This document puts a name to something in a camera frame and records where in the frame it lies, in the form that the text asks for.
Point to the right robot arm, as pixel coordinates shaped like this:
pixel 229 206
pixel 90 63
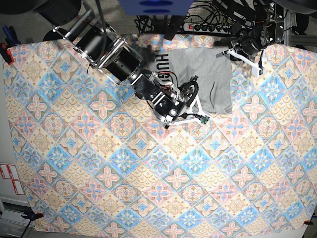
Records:
pixel 102 47

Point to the orange black clamp upper left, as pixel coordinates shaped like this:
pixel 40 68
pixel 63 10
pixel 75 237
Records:
pixel 6 54

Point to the blue box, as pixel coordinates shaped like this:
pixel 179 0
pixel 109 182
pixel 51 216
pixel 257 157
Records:
pixel 156 7

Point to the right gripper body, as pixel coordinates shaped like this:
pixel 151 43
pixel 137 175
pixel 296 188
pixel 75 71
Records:
pixel 178 105

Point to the blue black clamp lower left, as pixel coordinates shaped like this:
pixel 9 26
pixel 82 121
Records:
pixel 31 215

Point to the grey T-shirt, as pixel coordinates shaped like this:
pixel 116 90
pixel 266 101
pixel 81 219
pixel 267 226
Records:
pixel 214 73

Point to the blue handled tool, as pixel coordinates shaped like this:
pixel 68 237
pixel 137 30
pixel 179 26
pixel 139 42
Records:
pixel 11 36

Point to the patterned tablecloth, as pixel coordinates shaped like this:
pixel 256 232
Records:
pixel 94 161

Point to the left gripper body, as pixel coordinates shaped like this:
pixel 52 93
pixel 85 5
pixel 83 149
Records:
pixel 246 49

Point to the orange clamp lower right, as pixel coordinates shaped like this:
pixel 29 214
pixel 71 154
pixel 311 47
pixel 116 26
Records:
pixel 308 222

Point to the red white labels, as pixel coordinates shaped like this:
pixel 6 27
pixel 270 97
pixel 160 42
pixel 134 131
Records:
pixel 9 176

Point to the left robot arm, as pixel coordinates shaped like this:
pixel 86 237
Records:
pixel 266 22

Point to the black power strip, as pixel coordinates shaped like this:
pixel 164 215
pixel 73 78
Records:
pixel 213 28

